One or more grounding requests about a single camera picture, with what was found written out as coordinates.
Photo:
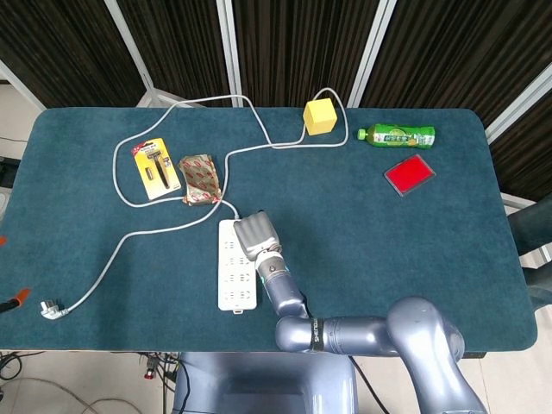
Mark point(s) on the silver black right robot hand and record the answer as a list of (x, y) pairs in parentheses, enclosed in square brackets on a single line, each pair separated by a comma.
[(256, 235)]

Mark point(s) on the white power strip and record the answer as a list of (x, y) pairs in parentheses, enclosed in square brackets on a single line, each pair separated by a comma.
[(226, 259)]

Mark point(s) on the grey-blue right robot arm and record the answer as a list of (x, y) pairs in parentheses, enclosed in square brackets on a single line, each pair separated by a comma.
[(284, 297)]

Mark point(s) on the gold red foil packet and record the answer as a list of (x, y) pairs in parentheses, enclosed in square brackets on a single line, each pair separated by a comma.
[(200, 181)]

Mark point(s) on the blue felt table mat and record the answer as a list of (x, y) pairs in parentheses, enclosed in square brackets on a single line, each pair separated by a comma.
[(345, 207)]

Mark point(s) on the razor in yellow blister pack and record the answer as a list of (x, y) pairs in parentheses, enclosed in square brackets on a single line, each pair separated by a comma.
[(144, 172)]

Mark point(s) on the yellow foam cube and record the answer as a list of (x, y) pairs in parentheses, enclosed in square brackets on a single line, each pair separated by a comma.
[(321, 118)]

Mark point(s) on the grey-blue robot torso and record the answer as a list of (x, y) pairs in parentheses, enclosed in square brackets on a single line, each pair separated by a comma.
[(241, 379)]

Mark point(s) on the red ink pad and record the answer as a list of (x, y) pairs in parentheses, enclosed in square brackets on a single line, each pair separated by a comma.
[(409, 174)]

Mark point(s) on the green drink bottle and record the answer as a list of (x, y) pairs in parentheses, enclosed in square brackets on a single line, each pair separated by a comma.
[(397, 136)]

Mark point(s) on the red emergency stop button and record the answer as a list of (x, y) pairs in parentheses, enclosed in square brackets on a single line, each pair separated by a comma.
[(149, 373)]

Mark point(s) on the black table control panel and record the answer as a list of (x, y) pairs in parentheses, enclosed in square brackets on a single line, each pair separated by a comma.
[(476, 355)]

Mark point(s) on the black floor device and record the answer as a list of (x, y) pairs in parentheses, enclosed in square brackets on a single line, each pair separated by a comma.
[(6, 172)]

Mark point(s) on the dark grey chair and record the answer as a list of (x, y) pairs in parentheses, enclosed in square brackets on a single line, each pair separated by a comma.
[(535, 220)]

